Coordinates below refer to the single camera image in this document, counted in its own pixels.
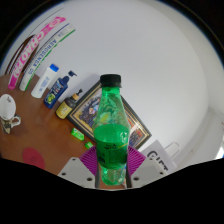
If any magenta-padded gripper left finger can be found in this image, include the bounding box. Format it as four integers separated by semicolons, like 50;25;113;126
57;144;98;189

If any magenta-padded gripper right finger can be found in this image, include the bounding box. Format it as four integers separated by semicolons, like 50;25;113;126
125;145;168;189

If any green plastic drink bottle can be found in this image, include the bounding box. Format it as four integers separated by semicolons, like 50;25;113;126
92;73;130;187

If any white paper gift bag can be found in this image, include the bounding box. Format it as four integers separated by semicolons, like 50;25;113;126
141;139;181;173

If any flat round red coaster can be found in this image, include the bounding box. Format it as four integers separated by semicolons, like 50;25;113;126
21;147;46;170

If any framed group photo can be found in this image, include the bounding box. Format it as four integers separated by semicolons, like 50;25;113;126
66;80;153;150

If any yellow dark pump bottle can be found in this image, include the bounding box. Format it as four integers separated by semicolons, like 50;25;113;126
55;88;84;120

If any dark blue pump bottle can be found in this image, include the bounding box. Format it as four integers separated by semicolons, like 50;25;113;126
43;70;78;110

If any white bottle with blue cap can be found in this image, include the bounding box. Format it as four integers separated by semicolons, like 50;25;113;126
30;63;60;99

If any white patterned mug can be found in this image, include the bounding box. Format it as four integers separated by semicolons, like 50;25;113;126
0;93;22;135

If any white green shuttlecock tube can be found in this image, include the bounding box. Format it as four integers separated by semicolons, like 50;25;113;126
18;23;77;92

